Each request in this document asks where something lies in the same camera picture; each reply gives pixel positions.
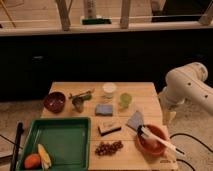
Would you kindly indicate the green plastic tray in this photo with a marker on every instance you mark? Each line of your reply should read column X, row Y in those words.
column 66, row 140

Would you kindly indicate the blue sponge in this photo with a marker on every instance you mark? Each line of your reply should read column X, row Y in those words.
column 104, row 110

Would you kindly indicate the grey metal cup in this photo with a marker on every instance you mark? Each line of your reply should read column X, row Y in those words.
column 78, row 103

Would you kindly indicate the white brush with black head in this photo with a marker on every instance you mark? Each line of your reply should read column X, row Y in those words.
column 143, row 131

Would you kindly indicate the grey cloth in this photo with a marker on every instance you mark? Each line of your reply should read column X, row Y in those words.
column 135, row 120

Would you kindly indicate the purple bowl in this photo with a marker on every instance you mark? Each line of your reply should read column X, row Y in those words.
column 55, row 102

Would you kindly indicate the yellow corn cob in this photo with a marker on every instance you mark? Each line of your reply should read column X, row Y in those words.
column 45, row 158

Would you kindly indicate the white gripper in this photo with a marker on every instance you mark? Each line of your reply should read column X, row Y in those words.
column 169, row 114

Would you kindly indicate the orange fruit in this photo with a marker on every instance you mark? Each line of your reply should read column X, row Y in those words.
column 32, row 161

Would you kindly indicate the orange bowl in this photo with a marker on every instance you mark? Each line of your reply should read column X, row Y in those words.
column 151, row 146

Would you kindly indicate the black pole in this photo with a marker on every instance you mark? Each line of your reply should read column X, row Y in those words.
column 17, row 147

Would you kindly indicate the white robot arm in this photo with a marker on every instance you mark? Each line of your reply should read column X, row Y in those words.
column 185, row 82

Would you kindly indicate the bunch of red grapes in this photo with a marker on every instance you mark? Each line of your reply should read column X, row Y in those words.
column 108, row 149

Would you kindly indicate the green base white post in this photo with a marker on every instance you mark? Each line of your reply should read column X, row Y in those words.
column 90, row 17

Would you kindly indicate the green cup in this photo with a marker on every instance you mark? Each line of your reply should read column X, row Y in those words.
column 125, row 100

